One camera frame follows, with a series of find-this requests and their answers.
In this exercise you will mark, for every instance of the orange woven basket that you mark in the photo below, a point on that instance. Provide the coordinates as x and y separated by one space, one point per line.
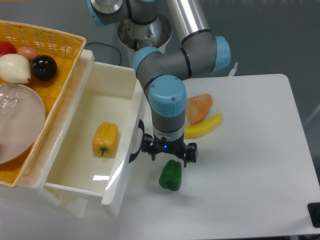
65 48

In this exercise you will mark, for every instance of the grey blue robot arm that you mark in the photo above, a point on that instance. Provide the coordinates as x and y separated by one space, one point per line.
162 74

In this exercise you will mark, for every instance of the red apple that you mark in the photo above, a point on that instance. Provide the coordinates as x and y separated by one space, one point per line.
7 48

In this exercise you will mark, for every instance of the yellow bell pepper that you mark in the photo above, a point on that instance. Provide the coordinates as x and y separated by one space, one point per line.
105 140

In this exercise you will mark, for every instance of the clear crumpled plastic wrap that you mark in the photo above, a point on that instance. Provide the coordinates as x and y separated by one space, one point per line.
8 96

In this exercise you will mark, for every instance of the black device at table edge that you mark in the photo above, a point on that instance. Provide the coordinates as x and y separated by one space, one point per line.
314 213

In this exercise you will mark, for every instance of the green bell pepper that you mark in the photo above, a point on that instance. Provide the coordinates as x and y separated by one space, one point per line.
171 176

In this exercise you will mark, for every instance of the white drawer cabinet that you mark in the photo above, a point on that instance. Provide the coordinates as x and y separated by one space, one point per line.
31 190

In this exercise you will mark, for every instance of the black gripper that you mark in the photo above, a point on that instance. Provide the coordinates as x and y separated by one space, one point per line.
153 146

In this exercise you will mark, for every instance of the black ball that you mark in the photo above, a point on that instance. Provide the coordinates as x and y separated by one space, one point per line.
44 68

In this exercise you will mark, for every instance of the white drawer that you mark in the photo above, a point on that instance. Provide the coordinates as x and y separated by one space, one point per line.
92 165

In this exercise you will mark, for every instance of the yellow banana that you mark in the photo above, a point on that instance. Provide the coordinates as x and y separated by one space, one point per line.
204 127

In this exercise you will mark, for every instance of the pink peach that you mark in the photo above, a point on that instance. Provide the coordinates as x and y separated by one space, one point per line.
28 52

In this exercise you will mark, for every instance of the white pear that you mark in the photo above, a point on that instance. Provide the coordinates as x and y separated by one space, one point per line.
15 69

